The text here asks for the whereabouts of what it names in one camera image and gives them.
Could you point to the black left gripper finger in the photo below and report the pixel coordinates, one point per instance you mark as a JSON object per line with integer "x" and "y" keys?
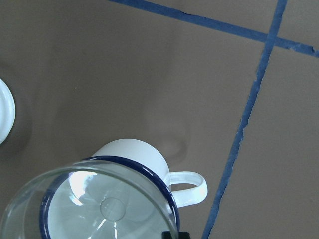
{"x": 173, "y": 235}

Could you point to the white enamel cup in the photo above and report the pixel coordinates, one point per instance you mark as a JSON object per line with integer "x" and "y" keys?
{"x": 187, "y": 188}

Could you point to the clear glass funnel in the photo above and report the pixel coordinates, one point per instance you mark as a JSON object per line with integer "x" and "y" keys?
{"x": 107, "y": 198}

